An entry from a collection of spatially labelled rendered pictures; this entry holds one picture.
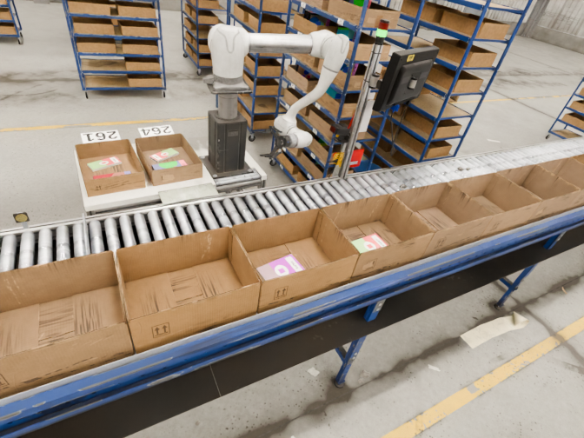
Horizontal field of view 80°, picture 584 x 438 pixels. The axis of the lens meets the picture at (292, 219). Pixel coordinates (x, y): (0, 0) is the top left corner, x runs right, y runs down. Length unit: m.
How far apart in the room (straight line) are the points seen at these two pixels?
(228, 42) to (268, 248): 1.02
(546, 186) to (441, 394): 1.40
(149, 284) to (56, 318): 0.28
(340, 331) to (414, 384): 0.87
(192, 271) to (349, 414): 1.21
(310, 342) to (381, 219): 0.69
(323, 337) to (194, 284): 0.60
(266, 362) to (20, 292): 0.85
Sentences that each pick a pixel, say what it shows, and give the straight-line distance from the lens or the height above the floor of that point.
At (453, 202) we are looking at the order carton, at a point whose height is 0.97.
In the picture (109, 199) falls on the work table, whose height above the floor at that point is 0.75.
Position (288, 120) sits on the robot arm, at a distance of 2.35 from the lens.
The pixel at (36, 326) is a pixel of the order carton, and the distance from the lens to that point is 1.35.
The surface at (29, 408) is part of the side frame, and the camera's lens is 1.19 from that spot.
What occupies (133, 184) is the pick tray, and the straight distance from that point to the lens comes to 2.03.
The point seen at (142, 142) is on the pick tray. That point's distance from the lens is 2.34.
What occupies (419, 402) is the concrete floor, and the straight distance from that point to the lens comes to 2.32.
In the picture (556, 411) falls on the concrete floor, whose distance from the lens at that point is 2.79.
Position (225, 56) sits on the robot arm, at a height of 1.41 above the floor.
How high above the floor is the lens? 1.91
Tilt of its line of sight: 39 degrees down
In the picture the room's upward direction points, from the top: 11 degrees clockwise
